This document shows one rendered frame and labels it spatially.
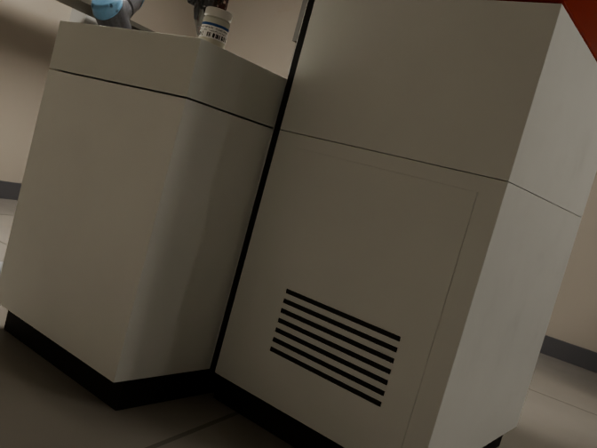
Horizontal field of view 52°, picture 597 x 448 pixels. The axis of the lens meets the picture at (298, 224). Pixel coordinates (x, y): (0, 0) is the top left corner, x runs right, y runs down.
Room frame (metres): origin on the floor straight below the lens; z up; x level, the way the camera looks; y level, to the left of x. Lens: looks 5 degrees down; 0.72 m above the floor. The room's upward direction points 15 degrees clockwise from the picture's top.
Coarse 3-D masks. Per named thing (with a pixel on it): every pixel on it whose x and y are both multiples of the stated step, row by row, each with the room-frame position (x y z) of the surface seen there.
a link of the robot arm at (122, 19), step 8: (96, 0) 2.30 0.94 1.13; (104, 0) 2.29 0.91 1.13; (112, 0) 2.28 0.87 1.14; (120, 0) 2.30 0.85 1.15; (128, 0) 2.36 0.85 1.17; (96, 8) 2.27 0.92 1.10; (104, 8) 2.27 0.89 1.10; (112, 8) 2.27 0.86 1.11; (120, 8) 2.30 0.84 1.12; (128, 8) 2.35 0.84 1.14; (96, 16) 2.30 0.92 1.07; (104, 16) 2.28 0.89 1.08; (112, 16) 2.28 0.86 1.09; (120, 16) 2.31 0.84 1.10; (128, 16) 2.36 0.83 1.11; (104, 24) 2.30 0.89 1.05; (112, 24) 2.30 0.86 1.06; (120, 24) 2.32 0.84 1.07; (128, 24) 2.35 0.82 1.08
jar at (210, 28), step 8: (208, 8) 1.58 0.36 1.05; (216, 8) 1.57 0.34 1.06; (208, 16) 1.57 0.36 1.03; (216, 16) 1.57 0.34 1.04; (224, 16) 1.58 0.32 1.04; (232, 16) 1.60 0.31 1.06; (208, 24) 1.57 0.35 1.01; (216, 24) 1.57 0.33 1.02; (224, 24) 1.58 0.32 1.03; (200, 32) 1.59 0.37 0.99; (208, 32) 1.57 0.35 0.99; (216, 32) 1.57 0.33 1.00; (224, 32) 1.58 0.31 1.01; (208, 40) 1.57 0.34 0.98; (216, 40) 1.57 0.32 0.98; (224, 40) 1.59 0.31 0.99
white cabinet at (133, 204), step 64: (64, 128) 1.77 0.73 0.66; (128, 128) 1.61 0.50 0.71; (192, 128) 1.54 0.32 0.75; (256, 128) 1.72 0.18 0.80; (64, 192) 1.73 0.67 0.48; (128, 192) 1.57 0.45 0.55; (192, 192) 1.58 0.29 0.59; (64, 256) 1.69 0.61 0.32; (128, 256) 1.54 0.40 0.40; (192, 256) 1.63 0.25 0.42; (64, 320) 1.65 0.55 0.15; (128, 320) 1.50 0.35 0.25; (192, 320) 1.68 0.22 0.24; (128, 384) 1.54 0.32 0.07; (192, 384) 1.74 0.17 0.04
